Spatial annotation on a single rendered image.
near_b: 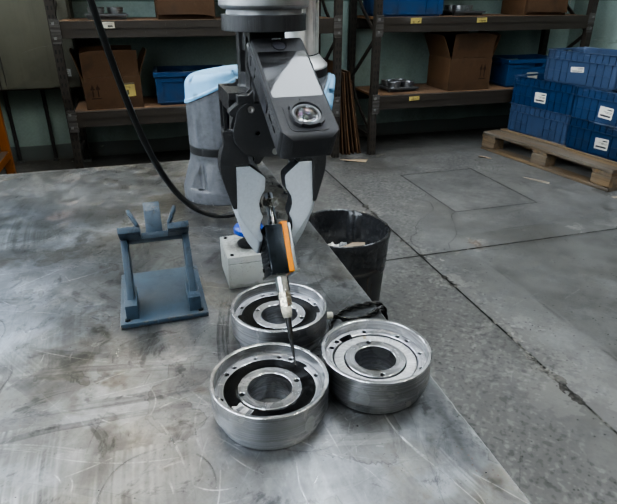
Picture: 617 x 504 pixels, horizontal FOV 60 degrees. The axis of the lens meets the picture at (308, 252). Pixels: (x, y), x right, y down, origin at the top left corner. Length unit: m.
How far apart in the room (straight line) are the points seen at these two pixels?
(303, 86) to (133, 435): 0.33
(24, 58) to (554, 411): 3.76
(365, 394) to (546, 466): 1.22
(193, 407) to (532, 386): 1.52
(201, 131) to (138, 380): 0.53
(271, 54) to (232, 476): 0.34
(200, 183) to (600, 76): 3.51
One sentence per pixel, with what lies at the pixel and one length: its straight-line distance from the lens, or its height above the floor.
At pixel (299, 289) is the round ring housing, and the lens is 0.63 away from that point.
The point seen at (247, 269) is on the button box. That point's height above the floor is 0.83.
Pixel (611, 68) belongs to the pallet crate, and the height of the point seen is 0.71.
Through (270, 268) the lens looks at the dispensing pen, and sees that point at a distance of 0.50.
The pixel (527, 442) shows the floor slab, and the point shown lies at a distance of 1.73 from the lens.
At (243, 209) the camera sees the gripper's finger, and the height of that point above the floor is 0.97.
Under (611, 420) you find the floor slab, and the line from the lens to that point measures 1.91.
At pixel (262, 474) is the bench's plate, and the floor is 0.80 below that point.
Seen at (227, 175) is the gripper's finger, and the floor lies 1.00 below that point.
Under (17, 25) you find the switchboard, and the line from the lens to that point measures 4.27.
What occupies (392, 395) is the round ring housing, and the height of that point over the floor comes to 0.83.
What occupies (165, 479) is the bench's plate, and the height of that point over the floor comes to 0.80.
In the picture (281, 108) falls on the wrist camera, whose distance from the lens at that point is 0.41.
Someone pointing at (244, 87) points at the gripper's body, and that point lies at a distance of 0.51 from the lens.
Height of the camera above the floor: 1.15
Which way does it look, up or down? 26 degrees down
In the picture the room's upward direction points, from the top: straight up
